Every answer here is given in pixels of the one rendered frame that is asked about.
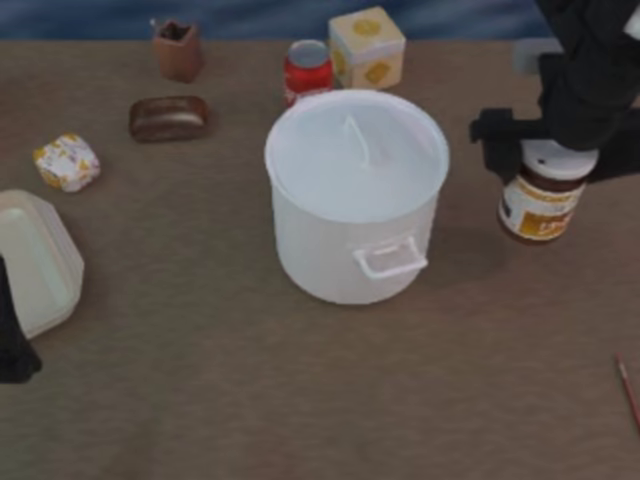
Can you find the chocolate spread jar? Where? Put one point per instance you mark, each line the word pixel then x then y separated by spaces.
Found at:
pixel 540 215

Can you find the cream box yellow diamonds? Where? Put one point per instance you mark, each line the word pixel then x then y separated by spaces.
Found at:
pixel 367 47

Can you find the white yellow wrapped packet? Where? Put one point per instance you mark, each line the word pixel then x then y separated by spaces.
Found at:
pixel 66 162

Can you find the brown square cup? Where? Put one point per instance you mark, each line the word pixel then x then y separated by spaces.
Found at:
pixel 180 55

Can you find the red soda can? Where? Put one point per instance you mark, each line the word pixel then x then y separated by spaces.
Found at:
pixel 306 75

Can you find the red pencil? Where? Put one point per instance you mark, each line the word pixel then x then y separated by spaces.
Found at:
pixel 629 390

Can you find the white pot with lid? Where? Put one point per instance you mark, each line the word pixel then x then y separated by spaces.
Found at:
pixel 345 250

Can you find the white plastic lidded container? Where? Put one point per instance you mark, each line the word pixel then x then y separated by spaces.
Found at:
pixel 37 260

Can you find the white pot lid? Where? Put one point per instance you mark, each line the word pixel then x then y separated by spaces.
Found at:
pixel 355 150

